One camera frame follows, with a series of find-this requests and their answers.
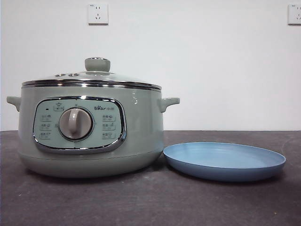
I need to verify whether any pale green electric steamer pot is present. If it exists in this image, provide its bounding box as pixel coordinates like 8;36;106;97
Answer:
6;84;181;178

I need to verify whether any blue plate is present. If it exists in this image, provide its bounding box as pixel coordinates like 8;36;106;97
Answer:
163;142;287;183

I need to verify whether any white wall socket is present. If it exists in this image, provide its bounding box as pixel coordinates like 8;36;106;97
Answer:
288;4;301;25
88;3;110;25

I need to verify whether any glass lid with green knob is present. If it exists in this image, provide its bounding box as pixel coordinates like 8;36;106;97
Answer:
22;57;160;91

